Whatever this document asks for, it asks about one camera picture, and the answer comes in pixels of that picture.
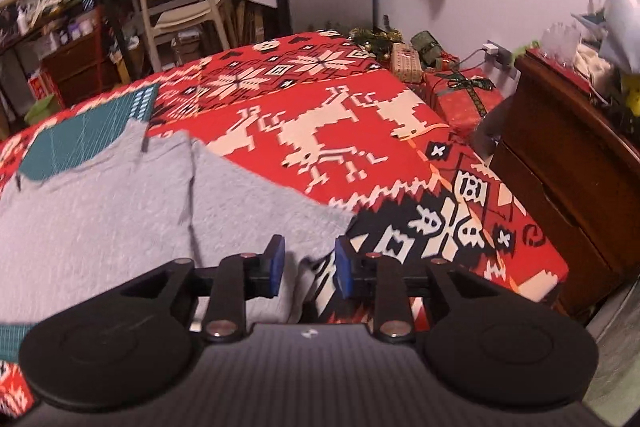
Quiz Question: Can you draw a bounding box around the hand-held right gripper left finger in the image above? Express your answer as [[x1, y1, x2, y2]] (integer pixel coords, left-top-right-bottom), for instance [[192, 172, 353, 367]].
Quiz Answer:
[[120, 234, 287, 343]]

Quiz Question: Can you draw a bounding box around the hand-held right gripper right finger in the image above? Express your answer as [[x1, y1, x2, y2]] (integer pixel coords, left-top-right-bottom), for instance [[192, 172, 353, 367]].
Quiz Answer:
[[334, 236, 493, 342]]

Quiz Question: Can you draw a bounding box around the grey polo shirt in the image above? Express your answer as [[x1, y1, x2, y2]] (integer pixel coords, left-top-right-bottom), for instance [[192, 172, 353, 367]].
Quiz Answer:
[[0, 121, 356, 325]]

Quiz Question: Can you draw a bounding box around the red patterned blanket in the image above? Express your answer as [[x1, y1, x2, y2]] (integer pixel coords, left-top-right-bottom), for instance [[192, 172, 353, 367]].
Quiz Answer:
[[0, 31, 568, 418]]

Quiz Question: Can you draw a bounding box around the red gift box with ribbon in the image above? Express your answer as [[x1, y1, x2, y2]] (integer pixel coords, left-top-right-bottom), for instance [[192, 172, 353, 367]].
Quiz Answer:
[[422, 67, 506, 140]]

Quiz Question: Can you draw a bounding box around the kraft patterned gift box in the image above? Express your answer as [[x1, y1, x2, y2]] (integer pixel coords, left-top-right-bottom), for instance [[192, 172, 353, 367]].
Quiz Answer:
[[390, 43, 426, 84]]

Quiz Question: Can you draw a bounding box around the green tinsel garland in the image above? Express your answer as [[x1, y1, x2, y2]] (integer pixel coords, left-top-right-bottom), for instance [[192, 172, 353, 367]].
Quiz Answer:
[[347, 24, 406, 60]]

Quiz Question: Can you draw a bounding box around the green cutting mat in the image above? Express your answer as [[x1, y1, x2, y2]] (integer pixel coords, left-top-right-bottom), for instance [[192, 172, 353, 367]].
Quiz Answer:
[[0, 82, 161, 358]]

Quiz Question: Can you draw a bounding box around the olive green pouch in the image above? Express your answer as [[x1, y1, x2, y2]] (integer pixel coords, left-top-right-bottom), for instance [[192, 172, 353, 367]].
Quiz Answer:
[[411, 31, 443, 70]]

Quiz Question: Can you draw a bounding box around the dark wooden nightstand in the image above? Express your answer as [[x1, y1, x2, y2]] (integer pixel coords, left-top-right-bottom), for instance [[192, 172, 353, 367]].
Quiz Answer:
[[487, 49, 640, 323]]

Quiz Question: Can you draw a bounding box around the green waste bin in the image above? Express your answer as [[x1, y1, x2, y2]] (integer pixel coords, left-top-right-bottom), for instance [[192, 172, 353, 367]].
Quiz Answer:
[[24, 94, 61, 125]]

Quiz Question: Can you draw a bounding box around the brown wooden drawer cabinet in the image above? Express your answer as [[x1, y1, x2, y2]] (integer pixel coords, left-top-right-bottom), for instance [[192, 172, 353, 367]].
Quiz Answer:
[[41, 27, 118, 108]]

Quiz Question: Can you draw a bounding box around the red and white box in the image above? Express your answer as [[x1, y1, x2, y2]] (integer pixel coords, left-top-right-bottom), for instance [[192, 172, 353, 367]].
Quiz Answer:
[[27, 69, 63, 108]]

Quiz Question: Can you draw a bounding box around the clear plastic ornament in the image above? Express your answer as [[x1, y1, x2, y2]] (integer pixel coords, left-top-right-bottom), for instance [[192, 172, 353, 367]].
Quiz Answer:
[[542, 23, 583, 68]]

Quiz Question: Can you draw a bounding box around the yellow plush toy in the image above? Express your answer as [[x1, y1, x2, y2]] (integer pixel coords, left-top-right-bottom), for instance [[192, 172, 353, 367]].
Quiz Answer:
[[620, 74, 640, 118]]

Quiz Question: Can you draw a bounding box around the white wall charger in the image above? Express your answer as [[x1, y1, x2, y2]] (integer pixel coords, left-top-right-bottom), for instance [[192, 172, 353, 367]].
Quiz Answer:
[[482, 41, 518, 78]]

